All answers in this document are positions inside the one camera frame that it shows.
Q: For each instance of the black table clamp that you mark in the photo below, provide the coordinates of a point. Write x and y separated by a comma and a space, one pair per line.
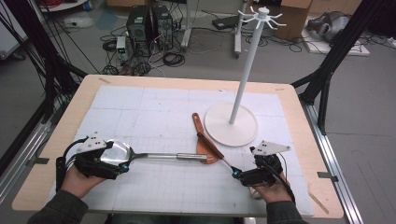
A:
327, 175
40, 160

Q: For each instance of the steel spatula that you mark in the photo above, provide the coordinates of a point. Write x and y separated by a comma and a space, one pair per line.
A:
162, 155

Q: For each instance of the large cardboard box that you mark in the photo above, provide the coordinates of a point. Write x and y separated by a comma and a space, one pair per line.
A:
295, 21

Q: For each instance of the white power strip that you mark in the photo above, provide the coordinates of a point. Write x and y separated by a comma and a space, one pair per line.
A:
392, 42

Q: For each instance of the black frame post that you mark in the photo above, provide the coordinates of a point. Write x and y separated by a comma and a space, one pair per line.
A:
336, 53
46, 62

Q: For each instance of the aluminium rail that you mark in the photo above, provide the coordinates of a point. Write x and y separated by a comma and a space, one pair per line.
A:
21, 155
333, 161

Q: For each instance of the grey rounded device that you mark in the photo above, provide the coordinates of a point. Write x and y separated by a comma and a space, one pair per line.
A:
330, 25

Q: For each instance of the person's left hand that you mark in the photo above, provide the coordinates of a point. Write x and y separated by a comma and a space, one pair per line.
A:
77, 185

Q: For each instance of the black flat box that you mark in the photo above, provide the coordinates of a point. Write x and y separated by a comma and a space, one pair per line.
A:
222, 22

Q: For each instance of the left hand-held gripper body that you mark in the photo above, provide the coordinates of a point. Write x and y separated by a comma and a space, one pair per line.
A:
88, 161

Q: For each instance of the thin wooden stick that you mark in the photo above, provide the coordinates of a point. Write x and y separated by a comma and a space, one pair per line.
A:
319, 202

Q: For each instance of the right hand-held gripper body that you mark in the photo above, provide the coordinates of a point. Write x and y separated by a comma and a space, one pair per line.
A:
263, 177

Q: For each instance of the small white power supply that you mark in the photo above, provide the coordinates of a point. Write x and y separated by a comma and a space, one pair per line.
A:
121, 43

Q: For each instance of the white utensil rack stand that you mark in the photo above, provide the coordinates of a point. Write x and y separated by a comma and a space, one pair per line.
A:
246, 74

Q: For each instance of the brown tape strip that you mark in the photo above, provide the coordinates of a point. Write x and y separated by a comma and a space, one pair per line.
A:
104, 80

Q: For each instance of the black computer tower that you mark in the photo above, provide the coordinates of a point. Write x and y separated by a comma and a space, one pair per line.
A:
162, 28
138, 28

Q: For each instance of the person's right hand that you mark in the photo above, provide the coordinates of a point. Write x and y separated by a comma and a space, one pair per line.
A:
274, 194

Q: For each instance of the round white table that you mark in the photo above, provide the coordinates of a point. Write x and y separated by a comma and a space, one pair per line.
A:
59, 5

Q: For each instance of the white floor board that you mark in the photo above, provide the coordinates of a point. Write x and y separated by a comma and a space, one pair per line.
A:
342, 48

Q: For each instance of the white grid mat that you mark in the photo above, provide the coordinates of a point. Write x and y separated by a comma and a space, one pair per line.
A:
162, 118

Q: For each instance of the wooden spatula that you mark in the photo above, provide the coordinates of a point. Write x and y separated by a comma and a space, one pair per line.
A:
197, 123

